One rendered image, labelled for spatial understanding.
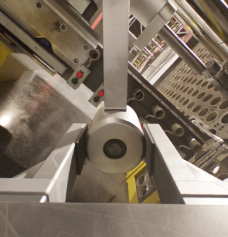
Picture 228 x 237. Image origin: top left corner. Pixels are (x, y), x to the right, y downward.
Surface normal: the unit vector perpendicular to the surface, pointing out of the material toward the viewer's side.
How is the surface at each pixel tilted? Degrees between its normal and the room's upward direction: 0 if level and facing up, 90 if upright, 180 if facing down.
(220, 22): 109
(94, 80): 90
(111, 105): 90
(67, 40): 90
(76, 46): 90
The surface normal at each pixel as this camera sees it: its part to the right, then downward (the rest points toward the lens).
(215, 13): -0.14, 0.43
